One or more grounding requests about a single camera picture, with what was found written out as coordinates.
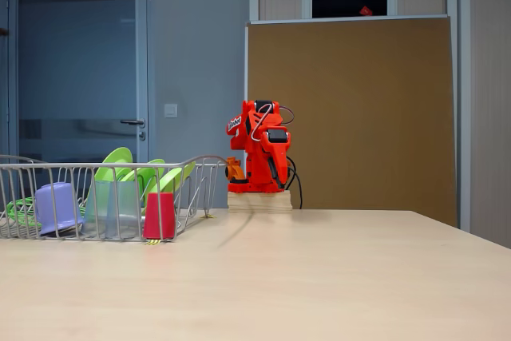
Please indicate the orange-red gripper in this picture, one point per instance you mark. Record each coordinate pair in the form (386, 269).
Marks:
(276, 157)

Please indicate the green plastic plate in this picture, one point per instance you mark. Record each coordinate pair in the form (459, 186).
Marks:
(117, 157)
(175, 179)
(149, 175)

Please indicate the red plastic cup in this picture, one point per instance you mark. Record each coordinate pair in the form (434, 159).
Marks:
(159, 217)

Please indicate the translucent grey plastic cup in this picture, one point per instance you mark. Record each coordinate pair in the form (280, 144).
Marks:
(125, 209)
(93, 209)

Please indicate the purple plastic mug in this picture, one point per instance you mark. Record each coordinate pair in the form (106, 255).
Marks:
(58, 207)

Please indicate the orange-red robot arm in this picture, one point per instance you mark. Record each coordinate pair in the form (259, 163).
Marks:
(255, 173)

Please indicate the wooden base block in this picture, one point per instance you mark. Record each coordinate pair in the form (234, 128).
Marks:
(259, 202)

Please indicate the light orange table clamp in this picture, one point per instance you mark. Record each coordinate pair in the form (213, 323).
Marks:
(233, 169)

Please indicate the small yellow tape marker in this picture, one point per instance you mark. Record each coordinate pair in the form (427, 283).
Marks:
(207, 216)

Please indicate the brown pin board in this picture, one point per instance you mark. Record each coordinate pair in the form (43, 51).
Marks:
(399, 117)

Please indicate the yellow black striped tape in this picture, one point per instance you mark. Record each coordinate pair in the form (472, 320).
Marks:
(153, 242)

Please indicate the small red object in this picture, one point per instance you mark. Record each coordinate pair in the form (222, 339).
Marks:
(364, 10)

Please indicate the grey glazed door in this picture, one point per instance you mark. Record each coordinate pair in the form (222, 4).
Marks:
(80, 57)

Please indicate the white light switch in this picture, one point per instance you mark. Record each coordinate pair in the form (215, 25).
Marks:
(171, 110)

